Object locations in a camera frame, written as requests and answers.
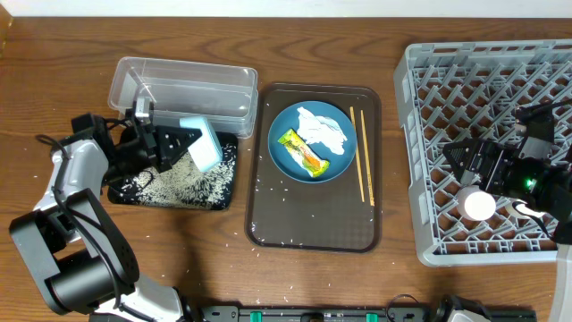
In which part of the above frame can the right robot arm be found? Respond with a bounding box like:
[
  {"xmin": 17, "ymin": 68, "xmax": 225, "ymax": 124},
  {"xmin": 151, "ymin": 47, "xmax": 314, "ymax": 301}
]
[{"xmin": 442, "ymin": 139, "xmax": 571, "ymax": 321}]

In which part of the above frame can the spilled rice pile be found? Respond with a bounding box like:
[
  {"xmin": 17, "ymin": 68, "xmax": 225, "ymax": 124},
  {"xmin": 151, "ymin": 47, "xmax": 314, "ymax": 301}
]
[{"xmin": 116, "ymin": 142, "xmax": 238, "ymax": 210}]

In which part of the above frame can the grey dishwasher rack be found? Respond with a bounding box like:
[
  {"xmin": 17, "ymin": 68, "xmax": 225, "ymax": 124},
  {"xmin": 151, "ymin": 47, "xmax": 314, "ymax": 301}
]
[{"xmin": 394, "ymin": 39, "xmax": 571, "ymax": 267}]

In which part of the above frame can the pink white cup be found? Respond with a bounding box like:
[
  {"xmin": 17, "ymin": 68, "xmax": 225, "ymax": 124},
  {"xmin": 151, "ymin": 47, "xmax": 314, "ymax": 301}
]
[{"xmin": 456, "ymin": 186, "xmax": 496, "ymax": 221}]

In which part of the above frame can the clear plastic bin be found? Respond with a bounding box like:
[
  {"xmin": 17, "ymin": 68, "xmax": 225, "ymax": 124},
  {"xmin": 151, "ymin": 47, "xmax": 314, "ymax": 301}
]
[{"xmin": 108, "ymin": 56, "xmax": 258, "ymax": 139}]

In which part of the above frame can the white tissue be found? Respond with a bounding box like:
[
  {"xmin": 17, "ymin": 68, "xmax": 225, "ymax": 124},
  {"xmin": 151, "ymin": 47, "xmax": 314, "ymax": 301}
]
[{"xmin": 296, "ymin": 106, "xmax": 348, "ymax": 155}]

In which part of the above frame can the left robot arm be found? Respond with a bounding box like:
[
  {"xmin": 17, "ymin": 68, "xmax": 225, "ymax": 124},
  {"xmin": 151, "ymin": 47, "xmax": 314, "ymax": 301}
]
[{"xmin": 9, "ymin": 114, "xmax": 216, "ymax": 321}]

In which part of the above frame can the white green cup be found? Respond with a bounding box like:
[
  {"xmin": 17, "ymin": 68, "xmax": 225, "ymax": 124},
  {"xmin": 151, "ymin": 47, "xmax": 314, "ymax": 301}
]
[{"xmin": 506, "ymin": 199, "xmax": 545, "ymax": 219}]

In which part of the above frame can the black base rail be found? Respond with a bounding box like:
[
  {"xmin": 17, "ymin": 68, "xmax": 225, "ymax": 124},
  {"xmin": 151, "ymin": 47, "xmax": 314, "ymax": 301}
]
[{"xmin": 191, "ymin": 294, "xmax": 538, "ymax": 322}]

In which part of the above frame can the blue plate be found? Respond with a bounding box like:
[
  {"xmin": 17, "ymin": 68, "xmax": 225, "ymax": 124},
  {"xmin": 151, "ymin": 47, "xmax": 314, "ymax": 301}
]
[{"xmin": 267, "ymin": 100, "xmax": 357, "ymax": 183}]

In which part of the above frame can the light blue rice bowl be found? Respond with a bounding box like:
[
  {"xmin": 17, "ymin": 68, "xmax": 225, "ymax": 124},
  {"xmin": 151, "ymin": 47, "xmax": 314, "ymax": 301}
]
[{"xmin": 180, "ymin": 116, "xmax": 223, "ymax": 173}]

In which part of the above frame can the brown serving tray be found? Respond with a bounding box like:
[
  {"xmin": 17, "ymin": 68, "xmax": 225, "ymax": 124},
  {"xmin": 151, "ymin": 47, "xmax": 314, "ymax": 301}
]
[{"xmin": 245, "ymin": 83, "xmax": 382, "ymax": 253}]

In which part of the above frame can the wooden chopstick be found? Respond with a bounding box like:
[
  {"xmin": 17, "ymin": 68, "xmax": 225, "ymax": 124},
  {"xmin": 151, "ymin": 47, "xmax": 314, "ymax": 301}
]
[
  {"xmin": 349, "ymin": 106, "xmax": 365, "ymax": 203},
  {"xmin": 360, "ymin": 110, "xmax": 374, "ymax": 207}
]

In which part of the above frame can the yellow green snack wrapper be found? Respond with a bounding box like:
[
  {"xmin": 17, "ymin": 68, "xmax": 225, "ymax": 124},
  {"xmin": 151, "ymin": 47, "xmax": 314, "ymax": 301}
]
[{"xmin": 278, "ymin": 129, "xmax": 330, "ymax": 178}]

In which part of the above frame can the black waste tray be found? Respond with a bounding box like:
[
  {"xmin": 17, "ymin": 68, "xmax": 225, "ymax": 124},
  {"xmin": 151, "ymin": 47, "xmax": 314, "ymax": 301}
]
[{"xmin": 106, "ymin": 125, "xmax": 240, "ymax": 211}]

